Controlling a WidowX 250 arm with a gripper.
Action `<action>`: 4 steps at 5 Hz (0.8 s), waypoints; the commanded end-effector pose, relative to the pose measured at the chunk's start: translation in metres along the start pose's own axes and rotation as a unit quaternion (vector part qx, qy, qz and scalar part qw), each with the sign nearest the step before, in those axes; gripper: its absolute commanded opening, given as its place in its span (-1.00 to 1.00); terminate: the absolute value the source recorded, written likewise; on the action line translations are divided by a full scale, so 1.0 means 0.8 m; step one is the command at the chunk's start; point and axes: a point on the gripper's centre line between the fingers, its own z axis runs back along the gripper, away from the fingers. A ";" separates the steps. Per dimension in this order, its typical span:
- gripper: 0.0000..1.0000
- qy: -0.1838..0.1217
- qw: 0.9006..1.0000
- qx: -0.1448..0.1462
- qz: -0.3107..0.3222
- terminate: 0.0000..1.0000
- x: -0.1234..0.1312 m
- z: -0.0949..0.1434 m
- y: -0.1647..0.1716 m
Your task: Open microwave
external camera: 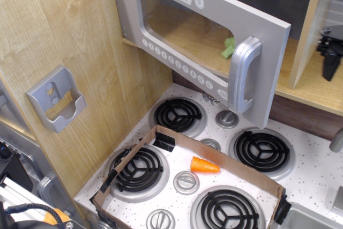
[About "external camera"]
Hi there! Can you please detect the grey front stove knob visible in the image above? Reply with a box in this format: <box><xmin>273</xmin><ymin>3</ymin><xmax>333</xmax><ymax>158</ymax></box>
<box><xmin>146</xmin><ymin>209</ymin><xmax>176</xmax><ymax>229</ymax></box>

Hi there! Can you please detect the grey wall phone holder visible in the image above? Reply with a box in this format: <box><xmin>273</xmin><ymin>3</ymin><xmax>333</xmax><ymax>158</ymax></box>
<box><xmin>26</xmin><ymin>65</ymin><xmax>87</xmax><ymax>133</ymax></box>

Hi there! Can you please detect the front left black burner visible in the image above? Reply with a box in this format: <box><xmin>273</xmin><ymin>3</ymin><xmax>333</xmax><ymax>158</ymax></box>
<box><xmin>115</xmin><ymin>147</ymin><xmax>165</xmax><ymax>193</ymax></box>

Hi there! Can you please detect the black burner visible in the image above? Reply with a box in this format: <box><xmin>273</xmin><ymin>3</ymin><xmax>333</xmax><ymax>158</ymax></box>
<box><xmin>234</xmin><ymin>130</ymin><xmax>290</xmax><ymax>173</ymax></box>
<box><xmin>200</xmin><ymin>189</ymin><xmax>259</xmax><ymax>229</ymax></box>
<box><xmin>153</xmin><ymin>98</ymin><xmax>203</xmax><ymax>132</ymax></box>
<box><xmin>115</xmin><ymin>147</ymin><xmax>165</xmax><ymax>193</ymax></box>

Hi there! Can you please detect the back left black burner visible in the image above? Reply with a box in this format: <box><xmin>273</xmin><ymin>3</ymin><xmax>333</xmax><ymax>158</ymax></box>
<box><xmin>153</xmin><ymin>98</ymin><xmax>203</xmax><ymax>132</ymax></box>

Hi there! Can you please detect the back right black burner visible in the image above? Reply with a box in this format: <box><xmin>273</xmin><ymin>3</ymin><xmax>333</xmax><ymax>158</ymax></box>
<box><xmin>234</xmin><ymin>130</ymin><xmax>290</xmax><ymax>173</ymax></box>

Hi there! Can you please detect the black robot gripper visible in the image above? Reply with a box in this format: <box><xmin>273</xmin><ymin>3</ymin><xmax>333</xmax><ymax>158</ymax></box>
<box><xmin>316</xmin><ymin>25</ymin><xmax>342</xmax><ymax>81</ymax></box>

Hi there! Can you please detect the brown cardboard frame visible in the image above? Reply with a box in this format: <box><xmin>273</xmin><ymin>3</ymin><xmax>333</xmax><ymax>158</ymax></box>
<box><xmin>92</xmin><ymin>125</ymin><xmax>289</xmax><ymax>228</ymax></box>

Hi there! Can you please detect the black braided cable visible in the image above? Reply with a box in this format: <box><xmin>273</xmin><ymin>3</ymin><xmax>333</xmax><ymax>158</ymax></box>
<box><xmin>5</xmin><ymin>203</ymin><xmax>64</xmax><ymax>227</ymax></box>

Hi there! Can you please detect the front right black burner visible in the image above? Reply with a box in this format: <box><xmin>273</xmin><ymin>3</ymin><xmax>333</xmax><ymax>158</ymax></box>
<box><xmin>200</xmin><ymin>189</ymin><xmax>259</xmax><ymax>229</ymax></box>

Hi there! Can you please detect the grey centre stove knob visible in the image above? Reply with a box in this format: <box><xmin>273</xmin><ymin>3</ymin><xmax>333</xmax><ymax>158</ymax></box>
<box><xmin>173</xmin><ymin>171</ymin><xmax>200</xmax><ymax>195</ymax></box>

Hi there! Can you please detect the grey back stove knob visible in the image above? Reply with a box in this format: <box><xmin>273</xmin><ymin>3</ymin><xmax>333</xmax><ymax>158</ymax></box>
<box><xmin>215</xmin><ymin>110</ymin><xmax>239</xmax><ymax>129</ymax></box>

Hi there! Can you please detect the orange toy carrot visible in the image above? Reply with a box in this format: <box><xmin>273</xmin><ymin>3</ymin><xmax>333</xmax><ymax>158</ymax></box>
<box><xmin>190</xmin><ymin>157</ymin><xmax>220</xmax><ymax>173</ymax></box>

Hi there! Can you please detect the grey toy microwave door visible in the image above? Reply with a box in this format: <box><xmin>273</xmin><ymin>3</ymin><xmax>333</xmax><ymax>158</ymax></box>
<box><xmin>116</xmin><ymin>0</ymin><xmax>290</xmax><ymax>129</ymax></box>

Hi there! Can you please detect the orange object bottom left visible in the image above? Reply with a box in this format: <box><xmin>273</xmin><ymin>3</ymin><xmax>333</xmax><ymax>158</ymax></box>
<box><xmin>43</xmin><ymin>209</ymin><xmax>70</xmax><ymax>225</ymax></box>

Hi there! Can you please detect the grey toy sink faucet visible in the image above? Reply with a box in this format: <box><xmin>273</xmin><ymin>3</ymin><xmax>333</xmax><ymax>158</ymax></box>
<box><xmin>329</xmin><ymin>128</ymin><xmax>343</xmax><ymax>153</ymax></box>

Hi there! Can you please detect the silver microwave door handle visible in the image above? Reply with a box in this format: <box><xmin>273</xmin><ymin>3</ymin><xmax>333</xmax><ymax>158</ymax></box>
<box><xmin>228</xmin><ymin>36</ymin><xmax>262</xmax><ymax>114</ymax></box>

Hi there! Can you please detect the grey small middle knob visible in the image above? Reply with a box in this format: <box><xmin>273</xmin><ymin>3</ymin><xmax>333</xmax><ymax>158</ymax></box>
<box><xmin>200</xmin><ymin>138</ymin><xmax>221</xmax><ymax>152</ymax></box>

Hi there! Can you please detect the green toy vegetable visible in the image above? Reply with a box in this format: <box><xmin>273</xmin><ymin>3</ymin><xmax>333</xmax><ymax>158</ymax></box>
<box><xmin>221</xmin><ymin>37</ymin><xmax>235</xmax><ymax>59</ymax></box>

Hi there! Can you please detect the silver oven door handle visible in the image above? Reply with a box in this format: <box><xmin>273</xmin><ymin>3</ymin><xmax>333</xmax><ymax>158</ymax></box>
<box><xmin>36</xmin><ymin>176</ymin><xmax>56</xmax><ymax>205</ymax></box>

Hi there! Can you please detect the hanging silver strainer spoon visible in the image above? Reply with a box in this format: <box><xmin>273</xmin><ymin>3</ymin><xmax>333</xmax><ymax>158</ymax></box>
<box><xmin>202</xmin><ymin>92</ymin><xmax>220</xmax><ymax>105</ymax></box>

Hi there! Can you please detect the grey toy sink basin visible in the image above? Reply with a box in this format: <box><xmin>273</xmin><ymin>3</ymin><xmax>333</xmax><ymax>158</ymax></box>
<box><xmin>279</xmin><ymin>203</ymin><xmax>342</xmax><ymax>229</ymax></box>

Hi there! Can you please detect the grey stove knob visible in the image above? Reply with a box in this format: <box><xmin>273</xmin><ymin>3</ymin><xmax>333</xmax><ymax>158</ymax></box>
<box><xmin>146</xmin><ymin>209</ymin><xmax>176</xmax><ymax>229</ymax></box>
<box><xmin>173</xmin><ymin>171</ymin><xmax>200</xmax><ymax>195</ymax></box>
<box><xmin>215</xmin><ymin>110</ymin><xmax>239</xmax><ymax>129</ymax></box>

